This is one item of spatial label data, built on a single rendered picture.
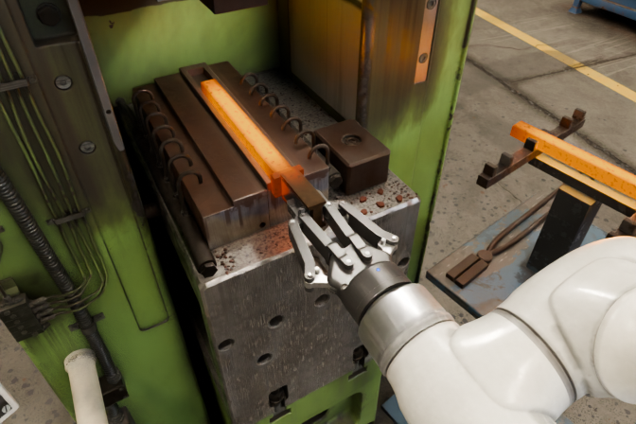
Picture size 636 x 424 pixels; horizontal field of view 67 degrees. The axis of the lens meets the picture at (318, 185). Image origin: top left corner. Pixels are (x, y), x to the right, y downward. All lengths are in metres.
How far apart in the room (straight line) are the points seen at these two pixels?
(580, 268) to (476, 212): 1.72
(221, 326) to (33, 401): 1.12
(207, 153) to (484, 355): 0.50
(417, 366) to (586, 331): 0.14
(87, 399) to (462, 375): 0.67
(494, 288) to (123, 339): 0.72
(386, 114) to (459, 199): 1.36
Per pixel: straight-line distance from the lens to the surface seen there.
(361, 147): 0.79
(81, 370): 1.00
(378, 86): 0.90
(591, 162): 0.93
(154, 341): 1.06
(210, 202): 0.70
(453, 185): 2.33
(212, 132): 0.82
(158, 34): 1.06
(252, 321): 0.78
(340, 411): 1.39
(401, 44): 0.89
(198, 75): 1.02
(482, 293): 1.01
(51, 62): 0.69
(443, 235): 2.07
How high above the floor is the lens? 1.43
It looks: 40 degrees down
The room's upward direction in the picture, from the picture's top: straight up
